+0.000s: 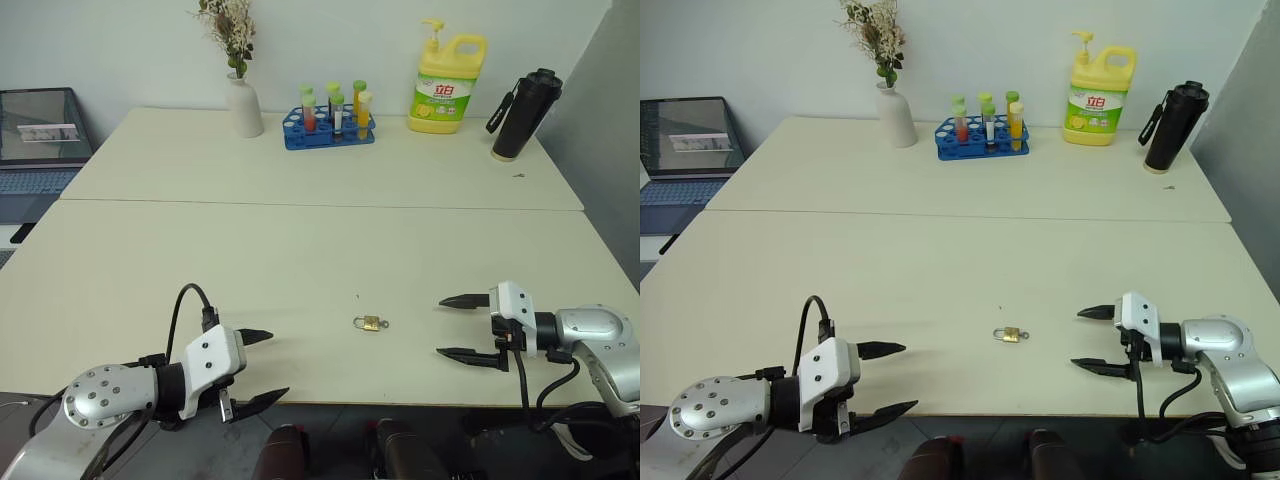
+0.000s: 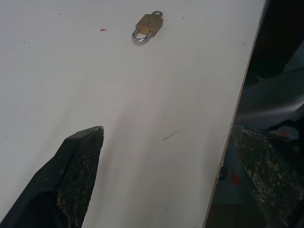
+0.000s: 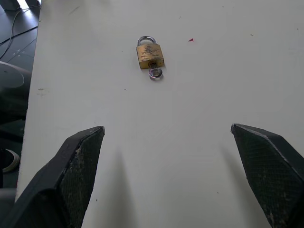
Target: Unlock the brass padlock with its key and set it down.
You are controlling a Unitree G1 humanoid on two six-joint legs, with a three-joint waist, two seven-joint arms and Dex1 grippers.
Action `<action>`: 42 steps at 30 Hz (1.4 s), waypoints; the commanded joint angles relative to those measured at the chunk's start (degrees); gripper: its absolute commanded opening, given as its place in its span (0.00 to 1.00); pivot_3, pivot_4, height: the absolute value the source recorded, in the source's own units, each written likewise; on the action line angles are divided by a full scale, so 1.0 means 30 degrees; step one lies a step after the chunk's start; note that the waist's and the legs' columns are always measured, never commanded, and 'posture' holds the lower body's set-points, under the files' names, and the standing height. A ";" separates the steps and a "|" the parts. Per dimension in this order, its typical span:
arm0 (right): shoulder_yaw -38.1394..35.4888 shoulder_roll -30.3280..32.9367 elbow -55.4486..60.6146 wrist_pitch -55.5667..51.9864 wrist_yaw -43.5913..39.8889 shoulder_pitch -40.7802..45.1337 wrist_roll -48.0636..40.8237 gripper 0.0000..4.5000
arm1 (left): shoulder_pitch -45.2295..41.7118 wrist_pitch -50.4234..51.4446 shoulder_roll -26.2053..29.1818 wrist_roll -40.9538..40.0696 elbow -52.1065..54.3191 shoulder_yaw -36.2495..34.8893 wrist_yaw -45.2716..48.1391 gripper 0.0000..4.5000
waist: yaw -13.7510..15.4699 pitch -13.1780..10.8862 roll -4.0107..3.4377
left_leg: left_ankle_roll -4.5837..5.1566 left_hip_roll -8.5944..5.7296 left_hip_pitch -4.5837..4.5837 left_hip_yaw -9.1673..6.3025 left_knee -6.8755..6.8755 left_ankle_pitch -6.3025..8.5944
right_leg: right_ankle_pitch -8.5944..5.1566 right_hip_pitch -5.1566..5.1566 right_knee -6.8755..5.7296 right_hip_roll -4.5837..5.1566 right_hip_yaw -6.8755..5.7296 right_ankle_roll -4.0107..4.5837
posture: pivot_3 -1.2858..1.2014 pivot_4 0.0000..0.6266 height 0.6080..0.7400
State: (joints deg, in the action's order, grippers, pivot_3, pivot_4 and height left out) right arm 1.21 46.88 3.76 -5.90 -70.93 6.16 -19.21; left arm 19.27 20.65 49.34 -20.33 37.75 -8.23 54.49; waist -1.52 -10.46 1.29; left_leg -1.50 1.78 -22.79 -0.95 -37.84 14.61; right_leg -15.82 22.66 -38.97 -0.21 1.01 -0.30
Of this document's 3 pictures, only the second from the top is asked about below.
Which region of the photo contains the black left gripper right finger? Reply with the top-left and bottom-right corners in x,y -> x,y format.
229,125 -> 304,228

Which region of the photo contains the silver robot body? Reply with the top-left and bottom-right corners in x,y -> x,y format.
234,68 -> 304,130

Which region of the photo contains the brass padlock with silver shackle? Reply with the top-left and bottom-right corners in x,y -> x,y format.
132,14 -> 164,45

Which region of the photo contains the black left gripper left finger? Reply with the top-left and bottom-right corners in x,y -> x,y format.
0,125 -> 105,228

